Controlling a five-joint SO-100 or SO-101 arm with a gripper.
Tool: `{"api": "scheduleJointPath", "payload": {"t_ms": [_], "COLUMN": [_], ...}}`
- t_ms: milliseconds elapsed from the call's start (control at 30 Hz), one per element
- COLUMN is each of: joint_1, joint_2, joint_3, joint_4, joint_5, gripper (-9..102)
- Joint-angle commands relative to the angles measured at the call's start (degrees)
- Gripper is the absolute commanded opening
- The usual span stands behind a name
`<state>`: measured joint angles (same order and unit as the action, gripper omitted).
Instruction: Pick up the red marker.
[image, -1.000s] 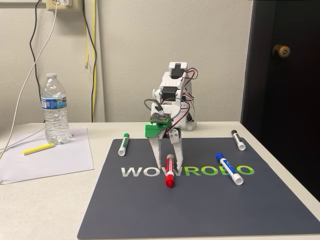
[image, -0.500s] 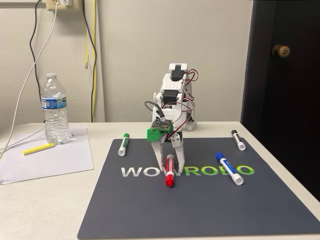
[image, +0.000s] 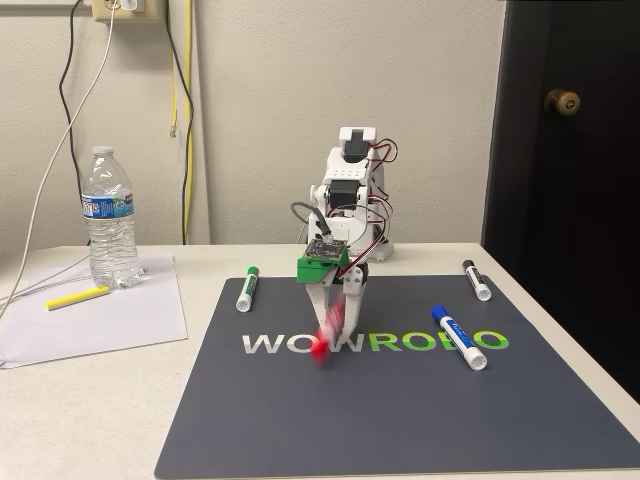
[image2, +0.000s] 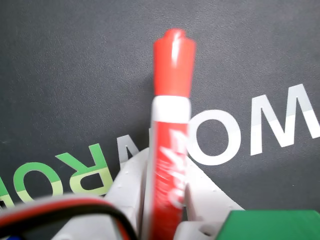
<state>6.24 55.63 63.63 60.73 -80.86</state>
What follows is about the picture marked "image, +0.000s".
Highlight red marker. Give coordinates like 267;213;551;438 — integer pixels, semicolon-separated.
307;299;347;370

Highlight white paper sheet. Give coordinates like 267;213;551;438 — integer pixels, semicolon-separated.
0;253;190;370

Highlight green marker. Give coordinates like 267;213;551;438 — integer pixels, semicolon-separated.
235;265;261;314

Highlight yellow and white strip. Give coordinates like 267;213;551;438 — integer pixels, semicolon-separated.
45;285;110;312

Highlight white charging cable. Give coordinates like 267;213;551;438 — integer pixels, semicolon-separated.
0;0;117;321

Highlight clear plastic water bottle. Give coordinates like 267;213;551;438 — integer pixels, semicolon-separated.
80;144;141;290

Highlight black power cable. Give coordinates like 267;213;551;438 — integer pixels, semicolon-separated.
58;0;85;247
163;0;195;246

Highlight thin yellow cable clear plug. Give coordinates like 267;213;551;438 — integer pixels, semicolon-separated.
168;44;179;138

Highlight red and black servo wires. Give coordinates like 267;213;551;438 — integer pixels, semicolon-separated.
335;139;400;279

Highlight dark wooden door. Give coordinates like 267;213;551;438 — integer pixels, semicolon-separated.
480;0;640;401

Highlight grey camera cable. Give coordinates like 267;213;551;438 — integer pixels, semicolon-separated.
291;201;334;240

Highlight blue marker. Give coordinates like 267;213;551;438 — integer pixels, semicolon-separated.
430;303;489;372

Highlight black marker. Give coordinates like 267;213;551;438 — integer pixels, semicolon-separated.
461;259;493;303

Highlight brass door knob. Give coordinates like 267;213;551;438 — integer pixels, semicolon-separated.
544;88;582;118

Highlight beige wall outlet plate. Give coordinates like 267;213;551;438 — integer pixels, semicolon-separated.
91;0;162;24

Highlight green camera mount with board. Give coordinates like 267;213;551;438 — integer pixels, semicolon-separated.
295;238;350;286

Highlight grey WOWROBO mat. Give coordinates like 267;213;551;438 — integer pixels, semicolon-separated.
153;273;640;480

